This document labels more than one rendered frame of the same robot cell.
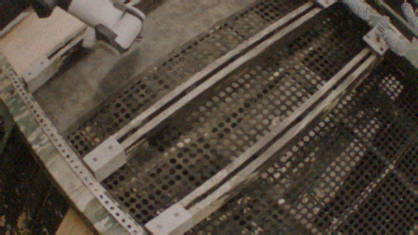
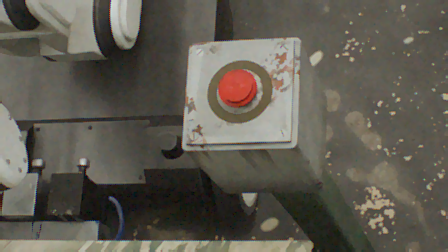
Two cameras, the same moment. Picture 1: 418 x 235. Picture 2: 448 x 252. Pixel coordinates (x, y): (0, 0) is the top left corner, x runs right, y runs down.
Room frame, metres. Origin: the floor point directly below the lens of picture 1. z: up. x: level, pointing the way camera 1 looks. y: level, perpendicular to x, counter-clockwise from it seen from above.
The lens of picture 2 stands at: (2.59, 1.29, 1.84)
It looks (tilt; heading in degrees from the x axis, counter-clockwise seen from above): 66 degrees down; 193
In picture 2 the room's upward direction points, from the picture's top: 38 degrees counter-clockwise
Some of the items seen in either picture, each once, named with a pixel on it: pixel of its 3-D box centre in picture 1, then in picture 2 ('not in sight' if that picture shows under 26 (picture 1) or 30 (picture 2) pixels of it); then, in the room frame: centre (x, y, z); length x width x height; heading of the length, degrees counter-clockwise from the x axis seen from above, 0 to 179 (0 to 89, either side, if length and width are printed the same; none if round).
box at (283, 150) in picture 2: not in sight; (260, 121); (2.16, 1.22, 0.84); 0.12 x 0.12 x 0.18; 64
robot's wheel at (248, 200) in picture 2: not in sight; (236, 164); (1.90, 1.09, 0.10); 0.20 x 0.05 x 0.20; 154
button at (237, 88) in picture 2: not in sight; (238, 90); (2.16, 1.22, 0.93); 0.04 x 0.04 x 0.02
